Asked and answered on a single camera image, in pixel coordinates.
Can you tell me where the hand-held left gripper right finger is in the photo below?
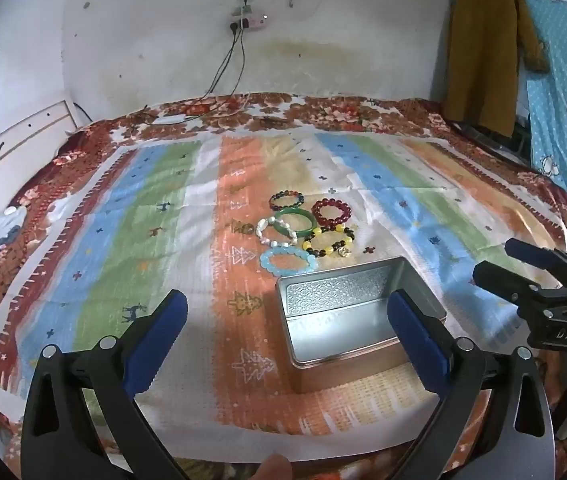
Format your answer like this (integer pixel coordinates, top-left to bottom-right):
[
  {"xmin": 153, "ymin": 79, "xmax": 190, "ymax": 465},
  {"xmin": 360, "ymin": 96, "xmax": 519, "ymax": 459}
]
[{"xmin": 387, "ymin": 289, "xmax": 557, "ymax": 480}]

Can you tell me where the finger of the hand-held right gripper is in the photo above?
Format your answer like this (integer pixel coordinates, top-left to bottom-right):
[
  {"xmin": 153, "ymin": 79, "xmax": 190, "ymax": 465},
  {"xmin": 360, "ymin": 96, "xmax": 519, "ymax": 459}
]
[
  {"xmin": 472, "ymin": 261, "xmax": 565, "ymax": 307},
  {"xmin": 505, "ymin": 238, "xmax": 567, "ymax": 287}
]

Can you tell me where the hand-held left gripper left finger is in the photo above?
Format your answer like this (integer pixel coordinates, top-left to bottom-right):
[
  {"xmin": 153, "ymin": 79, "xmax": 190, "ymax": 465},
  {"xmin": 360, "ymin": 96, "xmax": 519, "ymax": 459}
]
[{"xmin": 20, "ymin": 289, "xmax": 189, "ymax": 480}]

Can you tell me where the silver metal tin box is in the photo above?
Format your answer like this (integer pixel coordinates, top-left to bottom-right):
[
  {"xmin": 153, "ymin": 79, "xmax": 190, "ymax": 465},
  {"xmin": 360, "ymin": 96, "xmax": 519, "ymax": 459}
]
[{"xmin": 274, "ymin": 256, "xmax": 447, "ymax": 395}]

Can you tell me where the green jade bangle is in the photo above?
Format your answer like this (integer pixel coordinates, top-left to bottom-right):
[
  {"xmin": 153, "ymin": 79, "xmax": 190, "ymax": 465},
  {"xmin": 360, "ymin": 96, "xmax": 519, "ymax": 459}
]
[{"xmin": 272, "ymin": 208, "xmax": 317, "ymax": 239}]

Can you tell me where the person's left hand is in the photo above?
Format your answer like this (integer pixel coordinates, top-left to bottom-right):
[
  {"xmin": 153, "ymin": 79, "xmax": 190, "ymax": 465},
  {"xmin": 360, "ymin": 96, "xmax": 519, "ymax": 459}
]
[{"xmin": 250, "ymin": 452, "xmax": 294, "ymax": 480}]

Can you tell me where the striped patterned blanket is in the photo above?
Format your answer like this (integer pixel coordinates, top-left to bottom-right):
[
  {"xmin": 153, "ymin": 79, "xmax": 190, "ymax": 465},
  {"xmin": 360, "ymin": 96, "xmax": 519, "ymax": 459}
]
[{"xmin": 0, "ymin": 132, "xmax": 567, "ymax": 436}]

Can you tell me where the black metal rack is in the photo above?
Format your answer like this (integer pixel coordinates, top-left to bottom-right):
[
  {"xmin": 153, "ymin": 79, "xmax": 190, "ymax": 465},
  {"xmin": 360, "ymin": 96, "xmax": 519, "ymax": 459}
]
[{"xmin": 451, "ymin": 120, "xmax": 535, "ymax": 166}]

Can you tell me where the blue dotted printed cloth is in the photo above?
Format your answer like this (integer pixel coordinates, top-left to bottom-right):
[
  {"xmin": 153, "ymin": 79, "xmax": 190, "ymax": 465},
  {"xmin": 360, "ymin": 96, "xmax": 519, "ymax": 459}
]
[{"xmin": 506, "ymin": 0, "xmax": 567, "ymax": 206}]

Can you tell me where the striped colourful bed cover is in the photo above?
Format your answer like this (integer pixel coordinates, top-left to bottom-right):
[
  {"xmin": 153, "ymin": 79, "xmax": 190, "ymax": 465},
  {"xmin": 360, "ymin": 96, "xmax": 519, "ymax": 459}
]
[{"xmin": 0, "ymin": 91, "xmax": 567, "ymax": 480}]

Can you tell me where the white wooden headboard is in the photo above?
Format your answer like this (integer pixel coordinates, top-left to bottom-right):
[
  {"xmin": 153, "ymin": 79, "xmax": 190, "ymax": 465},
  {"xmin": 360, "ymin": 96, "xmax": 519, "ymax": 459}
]
[{"xmin": 0, "ymin": 100, "xmax": 84, "ymax": 196}]

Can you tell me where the white power strip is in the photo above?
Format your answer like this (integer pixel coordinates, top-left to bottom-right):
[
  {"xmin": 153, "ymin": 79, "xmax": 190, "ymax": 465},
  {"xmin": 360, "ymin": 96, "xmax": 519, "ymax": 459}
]
[{"xmin": 226, "ymin": 14, "xmax": 269, "ymax": 31}]

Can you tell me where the light blue bead bracelet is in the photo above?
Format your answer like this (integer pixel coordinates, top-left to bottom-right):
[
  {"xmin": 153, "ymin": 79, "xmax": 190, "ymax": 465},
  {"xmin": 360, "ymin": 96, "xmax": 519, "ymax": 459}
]
[{"xmin": 259, "ymin": 243, "xmax": 320, "ymax": 277}]

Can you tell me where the yellow and black bead bracelet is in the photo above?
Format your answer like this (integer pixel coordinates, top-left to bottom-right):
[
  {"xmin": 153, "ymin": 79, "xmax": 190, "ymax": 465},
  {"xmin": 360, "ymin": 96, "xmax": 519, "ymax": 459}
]
[{"xmin": 302, "ymin": 226, "xmax": 357, "ymax": 259}]

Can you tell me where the white pearl bracelet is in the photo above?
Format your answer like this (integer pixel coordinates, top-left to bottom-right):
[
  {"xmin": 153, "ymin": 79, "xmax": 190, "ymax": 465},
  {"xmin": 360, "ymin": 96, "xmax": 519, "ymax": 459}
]
[{"xmin": 256, "ymin": 215, "xmax": 298, "ymax": 248}]

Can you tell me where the dark red bead bracelet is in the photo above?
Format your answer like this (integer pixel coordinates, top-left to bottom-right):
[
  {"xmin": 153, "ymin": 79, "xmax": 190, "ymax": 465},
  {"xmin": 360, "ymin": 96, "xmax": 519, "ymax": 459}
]
[{"xmin": 312, "ymin": 199, "xmax": 353, "ymax": 229}]

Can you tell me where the multicolour glass bead bracelet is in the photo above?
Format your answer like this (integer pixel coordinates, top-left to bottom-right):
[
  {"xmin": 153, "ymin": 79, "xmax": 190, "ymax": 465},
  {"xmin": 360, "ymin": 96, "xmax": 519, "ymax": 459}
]
[{"xmin": 268, "ymin": 190, "xmax": 305, "ymax": 212}]

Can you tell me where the black cable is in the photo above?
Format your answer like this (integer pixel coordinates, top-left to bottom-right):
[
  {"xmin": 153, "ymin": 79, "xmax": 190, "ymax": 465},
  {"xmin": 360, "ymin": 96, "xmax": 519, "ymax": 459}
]
[
  {"xmin": 230, "ymin": 29, "xmax": 245, "ymax": 97},
  {"xmin": 198, "ymin": 29, "xmax": 236, "ymax": 101}
]

